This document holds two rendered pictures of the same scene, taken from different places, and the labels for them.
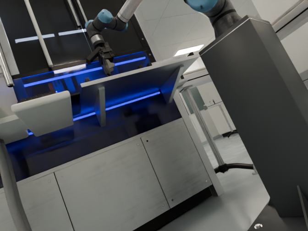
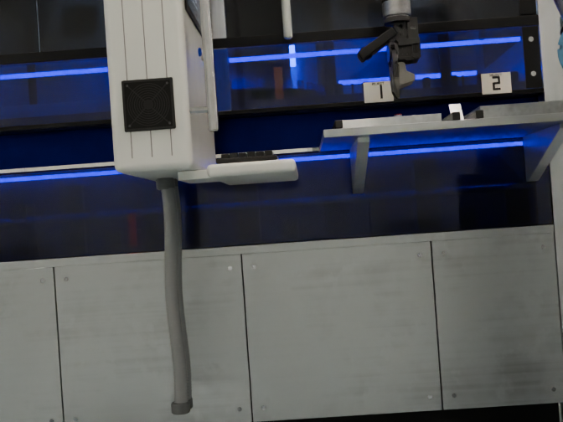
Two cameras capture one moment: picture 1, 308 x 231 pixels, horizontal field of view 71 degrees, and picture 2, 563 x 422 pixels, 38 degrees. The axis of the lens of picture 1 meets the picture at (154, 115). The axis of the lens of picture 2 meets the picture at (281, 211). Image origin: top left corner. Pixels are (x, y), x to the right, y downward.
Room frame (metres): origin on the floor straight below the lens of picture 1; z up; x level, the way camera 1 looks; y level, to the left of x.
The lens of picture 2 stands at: (-0.90, -0.50, 0.67)
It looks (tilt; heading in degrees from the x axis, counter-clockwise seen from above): 1 degrees up; 25
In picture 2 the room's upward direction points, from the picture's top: 4 degrees counter-clockwise
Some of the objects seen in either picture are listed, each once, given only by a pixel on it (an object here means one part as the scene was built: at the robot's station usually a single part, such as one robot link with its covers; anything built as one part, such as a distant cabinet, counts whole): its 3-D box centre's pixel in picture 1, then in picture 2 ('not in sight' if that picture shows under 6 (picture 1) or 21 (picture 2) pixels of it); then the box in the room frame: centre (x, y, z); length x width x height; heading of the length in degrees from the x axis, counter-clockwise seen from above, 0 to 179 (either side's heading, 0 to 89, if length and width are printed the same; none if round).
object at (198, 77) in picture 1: (195, 76); not in sight; (1.90, -0.48, 0.92); 0.69 x 0.15 x 0.16; 114
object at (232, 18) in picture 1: (228, 27); not in sight; (0.95, -0.47, 0.84); 0.15 x 0.15 x 0.10
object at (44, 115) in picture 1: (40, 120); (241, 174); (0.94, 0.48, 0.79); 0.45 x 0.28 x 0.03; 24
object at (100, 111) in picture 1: (102, 109); (360, 167); (1.20, 0.26, 0.79); 0.34 x 0.03 x 0.13; 24
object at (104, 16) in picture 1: (104, 20); not in sight; (1.18, 0.04, 1.28); 0.11 x 0.11 x 0.08; 54
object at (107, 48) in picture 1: (103, 52); (401, 41); (1.23, 0.13, 1.12); 0.09 x 0.08 x 0.12; 114
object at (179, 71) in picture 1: (174, 86); (547, 154); (1.41, -0.20, 0.79); 0.34 x 0.03 x 0.13; 24
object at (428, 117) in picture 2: not in sight; (384, 131); (1.31, 0.21, 0.90); 0.34 x 0.26 x 0.04; 24
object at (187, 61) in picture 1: (135, 86); (451, 133); (1.31, 0.03, 0.87); 0.70 x 0.48 x 0.02; 114
